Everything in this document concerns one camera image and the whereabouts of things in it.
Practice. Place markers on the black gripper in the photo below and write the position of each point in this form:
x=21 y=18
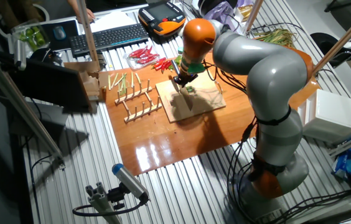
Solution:
x=186 y=80

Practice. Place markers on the steel cleaver knife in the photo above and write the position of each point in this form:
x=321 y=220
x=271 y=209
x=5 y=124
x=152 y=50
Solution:
x=175 y=67

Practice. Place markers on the person forearm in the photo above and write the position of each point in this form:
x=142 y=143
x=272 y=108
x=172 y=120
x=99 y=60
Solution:
x=74 y=4

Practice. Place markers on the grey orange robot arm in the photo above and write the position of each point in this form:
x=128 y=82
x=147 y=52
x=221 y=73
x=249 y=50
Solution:
x=275 y=77

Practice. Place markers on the green chili pepper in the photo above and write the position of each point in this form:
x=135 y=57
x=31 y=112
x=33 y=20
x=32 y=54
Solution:
x=190 y=89

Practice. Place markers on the dark red chili pepper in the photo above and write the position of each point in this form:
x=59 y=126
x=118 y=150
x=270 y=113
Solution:
x=168 y=67
x=163 y=66

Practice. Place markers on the orange red chili pepper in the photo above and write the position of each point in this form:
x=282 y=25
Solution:
x=157 y=64

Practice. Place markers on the person hand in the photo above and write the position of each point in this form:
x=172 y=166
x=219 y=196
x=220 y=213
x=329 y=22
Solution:
x=90 y=15

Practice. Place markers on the cut green pepper piece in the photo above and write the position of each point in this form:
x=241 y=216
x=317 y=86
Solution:
x=172 y=67

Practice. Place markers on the green pepper with stem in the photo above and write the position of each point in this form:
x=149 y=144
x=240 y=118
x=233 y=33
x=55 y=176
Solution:
x=178 y=59

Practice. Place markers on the wooden peg dish rack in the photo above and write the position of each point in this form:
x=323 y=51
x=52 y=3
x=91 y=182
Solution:
x=141 y=114

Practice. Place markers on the plastic bag of red chilies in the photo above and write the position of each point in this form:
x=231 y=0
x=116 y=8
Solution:
x=141 y=56

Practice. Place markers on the green onion leaf piece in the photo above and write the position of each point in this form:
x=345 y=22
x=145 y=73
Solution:
x=123 y=87

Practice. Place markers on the orange black teach pendant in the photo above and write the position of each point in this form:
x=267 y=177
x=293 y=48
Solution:
x=163 y=18

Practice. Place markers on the translucent plastic bag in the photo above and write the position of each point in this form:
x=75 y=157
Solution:
x=222 y=14

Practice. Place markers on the black computer keyboard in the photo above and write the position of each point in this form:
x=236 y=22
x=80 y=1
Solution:
x=110 y=39

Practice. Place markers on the brown cardboard box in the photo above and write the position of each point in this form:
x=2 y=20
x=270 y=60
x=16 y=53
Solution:
x=90 y=84

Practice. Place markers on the white paper sheet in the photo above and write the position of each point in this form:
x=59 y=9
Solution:
x=110 y=20

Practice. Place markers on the pile of green stalks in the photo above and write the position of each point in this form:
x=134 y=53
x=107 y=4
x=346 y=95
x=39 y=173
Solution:
x=276 y=37

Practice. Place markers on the black mouse pad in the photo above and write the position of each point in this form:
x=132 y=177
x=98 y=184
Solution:
x=71 y=31

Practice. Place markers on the black monitor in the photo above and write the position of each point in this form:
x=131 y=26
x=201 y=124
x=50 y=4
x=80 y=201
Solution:
x=54 y=84

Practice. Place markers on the grey computer mouse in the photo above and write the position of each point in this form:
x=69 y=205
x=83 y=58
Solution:
x=59 y=33

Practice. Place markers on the black chair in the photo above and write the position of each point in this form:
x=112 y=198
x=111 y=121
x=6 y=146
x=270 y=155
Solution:
x=328 y=43
x=340 y=4

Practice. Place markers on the white box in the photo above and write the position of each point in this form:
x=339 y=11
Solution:
x=334 y=115

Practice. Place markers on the whole green pepper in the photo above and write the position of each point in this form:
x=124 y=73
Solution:
x=30 y=40
x=39 y=37

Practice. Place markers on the clear plastic container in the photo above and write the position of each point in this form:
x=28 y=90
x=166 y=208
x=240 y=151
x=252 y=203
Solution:
x=23 y=28

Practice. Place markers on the green gripper mount plate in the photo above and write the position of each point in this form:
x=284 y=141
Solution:
x=194 y=69

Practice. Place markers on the silver camera blue cap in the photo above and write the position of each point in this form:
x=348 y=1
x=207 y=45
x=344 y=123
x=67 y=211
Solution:
x=130 y=182

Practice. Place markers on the short aluminium profile mount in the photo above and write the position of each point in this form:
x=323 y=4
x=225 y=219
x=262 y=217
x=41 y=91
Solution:
x=101 y=202

